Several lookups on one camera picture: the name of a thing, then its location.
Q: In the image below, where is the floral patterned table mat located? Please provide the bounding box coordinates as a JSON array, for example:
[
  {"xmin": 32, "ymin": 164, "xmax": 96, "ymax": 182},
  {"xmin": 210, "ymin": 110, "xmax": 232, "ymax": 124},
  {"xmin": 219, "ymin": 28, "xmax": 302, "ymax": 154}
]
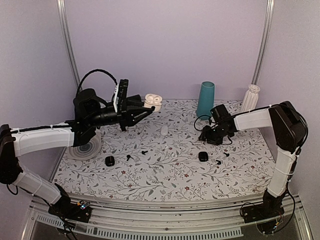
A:
[{"xmin": 53, "ymin": 100, "xmax": 275, "ymax": 202}]

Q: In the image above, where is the white oval earbud case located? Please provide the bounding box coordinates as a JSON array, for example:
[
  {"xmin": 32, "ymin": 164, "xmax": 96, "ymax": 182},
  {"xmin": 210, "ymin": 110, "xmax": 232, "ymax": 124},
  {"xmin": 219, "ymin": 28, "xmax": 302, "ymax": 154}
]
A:
[{"xmin": 160, "ymin": 125, "xmax": 169, "ymax": 136}]

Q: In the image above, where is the black earbud case right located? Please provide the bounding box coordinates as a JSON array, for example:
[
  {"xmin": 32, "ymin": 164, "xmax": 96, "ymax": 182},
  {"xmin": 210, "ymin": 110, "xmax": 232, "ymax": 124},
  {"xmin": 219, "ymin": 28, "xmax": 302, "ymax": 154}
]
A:
[{"xmin": 198, "ymin": 151, "xmax": 209, "ymax": 162}]

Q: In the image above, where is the white ribbed vase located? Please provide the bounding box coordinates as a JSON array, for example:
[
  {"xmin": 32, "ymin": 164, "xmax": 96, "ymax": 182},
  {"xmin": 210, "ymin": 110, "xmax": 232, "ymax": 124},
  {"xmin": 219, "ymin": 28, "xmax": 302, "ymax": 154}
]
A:
[{"xmin": 240, "ymin": 84, "xmax": 261, "ymax": 113}]

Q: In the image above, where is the black earbud case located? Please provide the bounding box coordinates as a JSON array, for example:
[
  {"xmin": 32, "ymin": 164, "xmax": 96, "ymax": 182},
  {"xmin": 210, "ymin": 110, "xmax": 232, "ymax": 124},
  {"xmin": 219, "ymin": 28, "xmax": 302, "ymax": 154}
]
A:
[
  {"xmin": 198, "ymin": 151, "xmax": 209, "ymax": 162},
  {"xmin": 104, "ymin": 156, "xmax": 115, "ymax": 167}
]

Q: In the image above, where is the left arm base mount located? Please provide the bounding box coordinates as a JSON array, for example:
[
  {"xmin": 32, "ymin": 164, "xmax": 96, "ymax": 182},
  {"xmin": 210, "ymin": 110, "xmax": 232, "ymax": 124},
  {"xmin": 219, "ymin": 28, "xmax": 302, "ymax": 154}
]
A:
[{"xmin": 48, "ymin": 201, "xmax": 93, "ymax": 223}]

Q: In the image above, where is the teal plastic cup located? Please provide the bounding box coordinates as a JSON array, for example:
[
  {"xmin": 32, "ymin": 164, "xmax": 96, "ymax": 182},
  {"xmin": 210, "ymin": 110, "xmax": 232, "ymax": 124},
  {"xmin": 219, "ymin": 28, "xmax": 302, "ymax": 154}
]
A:
[{"xmin": 196, "ymin": 81, "xmax": 215, "ymax": 120}]

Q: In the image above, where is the black earbud case left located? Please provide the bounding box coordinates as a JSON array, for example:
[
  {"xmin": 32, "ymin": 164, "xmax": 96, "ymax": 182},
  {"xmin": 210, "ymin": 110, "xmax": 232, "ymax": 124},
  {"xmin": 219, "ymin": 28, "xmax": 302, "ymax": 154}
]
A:
[{"xmin": 104, "ymin": 156, "xmax": 115, "ymax": 167}]

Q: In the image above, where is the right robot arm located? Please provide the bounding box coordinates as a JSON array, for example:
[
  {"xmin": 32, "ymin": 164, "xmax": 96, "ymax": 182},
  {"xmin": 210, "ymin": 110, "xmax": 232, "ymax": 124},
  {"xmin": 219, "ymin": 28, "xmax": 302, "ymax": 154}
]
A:
[{"xmin": 121, "ymin": 100, "xmax": 306, "ymax": 202}]

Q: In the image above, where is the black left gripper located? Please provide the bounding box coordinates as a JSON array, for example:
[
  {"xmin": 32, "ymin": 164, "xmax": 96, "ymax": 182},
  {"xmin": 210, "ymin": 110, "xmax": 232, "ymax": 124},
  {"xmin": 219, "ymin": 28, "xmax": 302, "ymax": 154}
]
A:
[{"xmin": 87, "ymin": 97, "xmax": 153, "ymax": 131}]

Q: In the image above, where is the white ribbed plate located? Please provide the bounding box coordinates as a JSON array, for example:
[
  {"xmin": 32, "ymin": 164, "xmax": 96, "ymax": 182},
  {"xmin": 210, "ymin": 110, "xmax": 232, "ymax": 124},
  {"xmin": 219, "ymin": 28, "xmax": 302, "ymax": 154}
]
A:
[{"xmin": 66, "ymin": 130, "xmax": 102, "ymax": 161}]

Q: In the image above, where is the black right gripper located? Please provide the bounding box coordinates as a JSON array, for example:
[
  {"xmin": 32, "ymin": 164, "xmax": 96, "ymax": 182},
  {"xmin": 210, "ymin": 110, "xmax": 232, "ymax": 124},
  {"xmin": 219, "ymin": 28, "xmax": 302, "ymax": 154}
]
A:
[{"xmin": 199, "ymin": 124, "xmax": 231, "ymax": 146}]

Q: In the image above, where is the white earbud charging case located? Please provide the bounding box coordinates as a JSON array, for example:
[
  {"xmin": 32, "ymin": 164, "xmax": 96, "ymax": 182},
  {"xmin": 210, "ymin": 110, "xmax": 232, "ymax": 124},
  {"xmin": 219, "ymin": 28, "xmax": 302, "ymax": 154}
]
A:
[{"xmin": 143, "ymin": 93, "xmax": 163, "ymax": 112}]

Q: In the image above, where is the aluminium frame post left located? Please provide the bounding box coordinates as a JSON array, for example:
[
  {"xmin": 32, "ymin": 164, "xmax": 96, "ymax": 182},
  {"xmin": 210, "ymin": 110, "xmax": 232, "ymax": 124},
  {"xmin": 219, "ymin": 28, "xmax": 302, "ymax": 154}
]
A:
[{"xmin": 56, "ymin": 0, "xmax": 82, "ymax": 90}]

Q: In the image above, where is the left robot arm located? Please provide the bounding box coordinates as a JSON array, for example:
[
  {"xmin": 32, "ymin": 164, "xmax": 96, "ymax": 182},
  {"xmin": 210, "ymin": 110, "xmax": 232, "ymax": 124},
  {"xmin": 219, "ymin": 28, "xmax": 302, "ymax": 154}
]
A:
[{"xmin": 0, "ymin": 88, "xmax": 154, "ymax": 217}]

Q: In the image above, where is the aluminium front rail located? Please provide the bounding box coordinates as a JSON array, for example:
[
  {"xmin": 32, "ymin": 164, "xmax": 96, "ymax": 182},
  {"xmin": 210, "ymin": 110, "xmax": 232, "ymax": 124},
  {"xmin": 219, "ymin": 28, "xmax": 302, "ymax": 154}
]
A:
[{"xmin": 21, "ymin": 194, "xmax": 314, "ymax": 240}]

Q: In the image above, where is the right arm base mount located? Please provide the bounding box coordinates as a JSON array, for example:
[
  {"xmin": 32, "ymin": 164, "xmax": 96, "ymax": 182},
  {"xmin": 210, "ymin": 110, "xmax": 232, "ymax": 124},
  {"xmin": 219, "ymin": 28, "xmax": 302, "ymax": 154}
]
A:
[{"xmin": 239, "ymin": 202, "xmax": 285, "ymax": 223}]

